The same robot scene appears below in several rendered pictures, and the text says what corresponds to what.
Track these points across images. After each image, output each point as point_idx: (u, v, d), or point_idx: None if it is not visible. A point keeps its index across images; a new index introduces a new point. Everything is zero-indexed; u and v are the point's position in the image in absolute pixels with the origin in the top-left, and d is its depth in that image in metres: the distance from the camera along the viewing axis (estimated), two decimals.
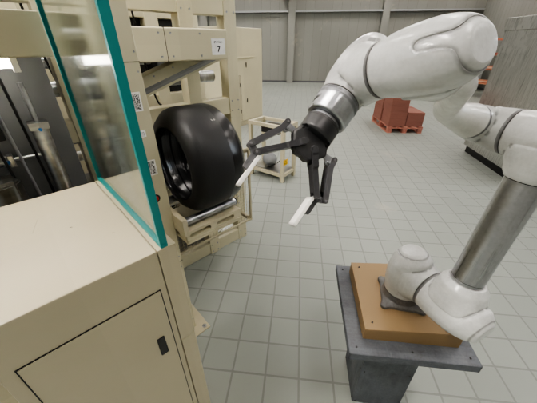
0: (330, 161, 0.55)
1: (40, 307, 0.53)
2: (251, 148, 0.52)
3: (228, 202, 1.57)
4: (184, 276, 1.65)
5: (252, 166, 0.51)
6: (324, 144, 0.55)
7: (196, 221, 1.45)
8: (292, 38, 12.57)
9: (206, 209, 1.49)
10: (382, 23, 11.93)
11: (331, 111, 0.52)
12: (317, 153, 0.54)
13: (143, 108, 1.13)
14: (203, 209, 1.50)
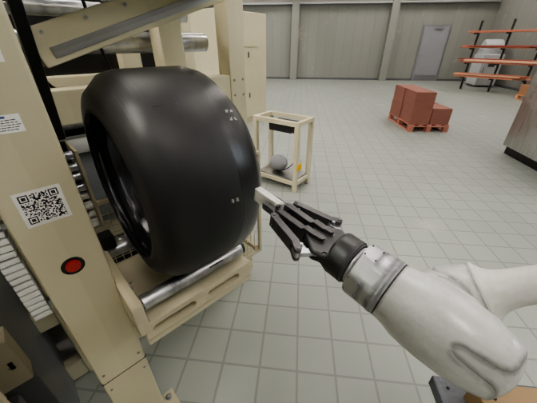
0: None
1: None
2: (272, 219, 0.50)
3: (232, 259, 0.88)
4: (153, 377, 0.95)
5: None
6: None
7: None
8: (296, 32, 11.87)
9: (192, 278, 0.78)
10: (391, 16, 11.22)
11: None
12: None
13: (1, 54, 0.42)
14: (185, 273, 0.78)
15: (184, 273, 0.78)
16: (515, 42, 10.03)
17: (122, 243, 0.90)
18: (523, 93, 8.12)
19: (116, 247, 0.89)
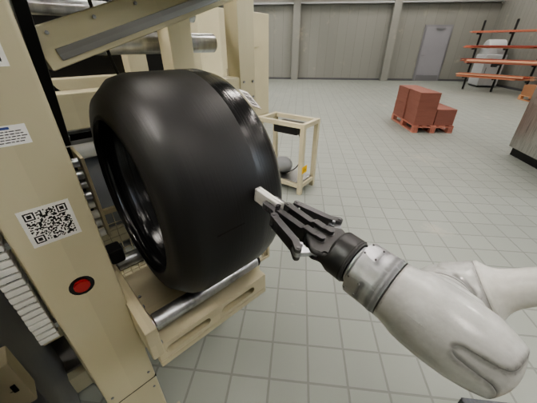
0: None
1: None
2: (272, 219, 0.50)
3: None
4: (163, 395, 0.90)
5: None
6: None
7: None
8: (296, 33, 11.82)
9: (204, 298, 0.76)
10: (393, 16, 11.18)
11: None
12: None
13: (6, 58, 0.38)
14: (204, 300, 0.74)
15: (204, 299, 0.74)
16: (517, 42, 9.99)
17: (134, 263, 0.87)
18: (526, 93, 8.07)
19: (127, 267, 0.86)
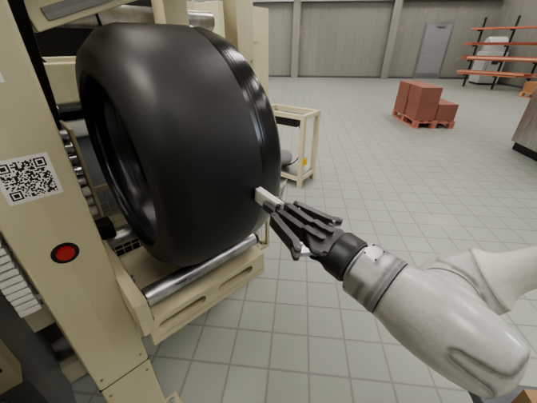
0: None
1: None
2: (272, 219, 0.50)
3: (241, 241, 0.78)
4: (157, 381, 0.86)
5: None
6: None
7: (174, 289, 0.65)
8: (296, 30, 11.78)
9: None
10: (394, 13, 11.13)
11: None
12: None
13: None
14: None
15: None
16: (518, 40, 9.94)
17: (120, 230, 0.84)
18: (527, 90, 8.03)
19: None
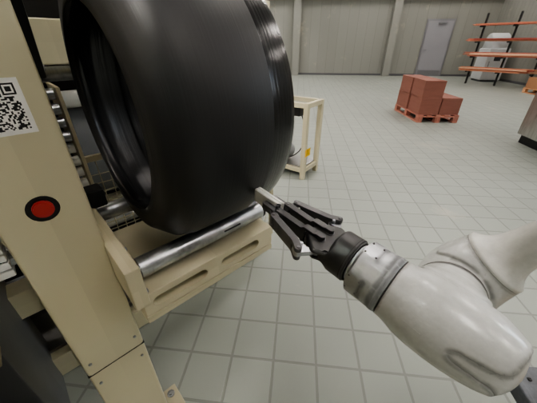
0: None
1: None
2: (272, 218, 0.50)
3: (249, 223, 0.71)
4: (153, 368, 0.78)
5: None
6: None
7: None
8: (297, 27, 11.70)
9: (203, 243, 0.62)
10: (395, 10, 11.06)
11: None
12: None
13: None
14: (196, 237, 0.61)
15: (195, 235, 0.61)
16: (520, 36, 9.87)
17: (116, 205, 0.74)
18: (531, 86, 7.95)
19: (108, 209, 0.72)
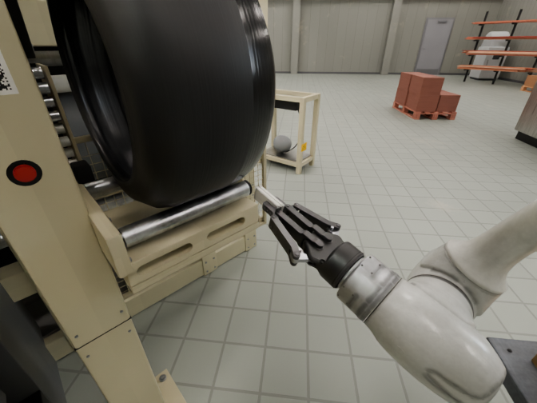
0: None
1: None
2: (272, 220, 0.51)
3: None
4: (141, 345, 0.79)
5: None
6: None
7: None
8: (296, 25, 11.71)
9: (187, 221, 0.64)
10: (394, 9, 11.06)
11: None
12: None
13: None
14: (184, 218, 0.62)
15: (184, 217, 0.62)
16: (519, 34, 9.87)
17: (107, 190, 0.75)
18: (529, 85, 7.96)
19: (98, 194, 0.74)
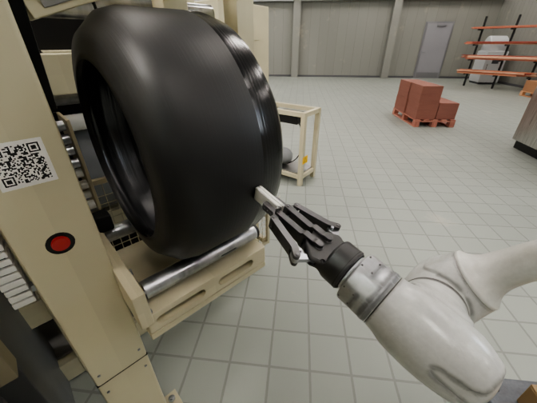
0: None
1: None
2: (272, 221, 0.51)
3: (243, 245, 0.78)
4: (156, 377, 0.84)
5: None
6: None
7: None
8: (296, 29, 11.76)
9: (201, 268, 0.69)
10: (394, 13, 11.12)
11: None
12: None
13: None
14: (196, 262, 0.67)
15: (196, 261, 0.67)
16: (519, 39, 9.93)
17: (122, 229, 0.80)
18: (527, 89, 8.02)
19: (115, 234, 0.79)
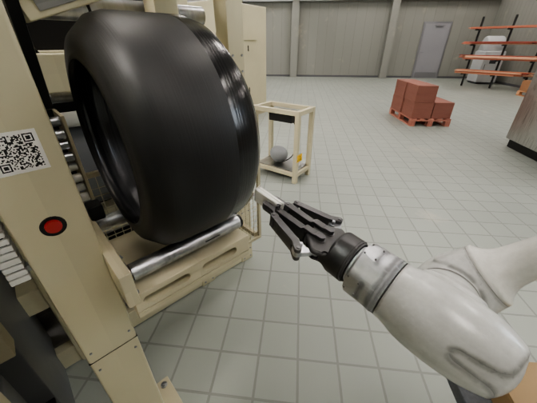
0: None
1: None
2: (272, 219, 0.50)
3: (228, 233, 0.83)
4: (146, 358, 0.89)
5: None
6: None
7: None
8: (296, 29, 11.81)
9: (186, 252, 0.73)
10: (392, 13, 11.17)
11: None
12: None
13: None
14: (180, 246, 0.72)
15: (180, 245, 0.72)
16: (515, 39, 9.98)
17: (115, 221, 0.85)
18: (524, 89, 8.07)
19: (108, 225, 0.84)
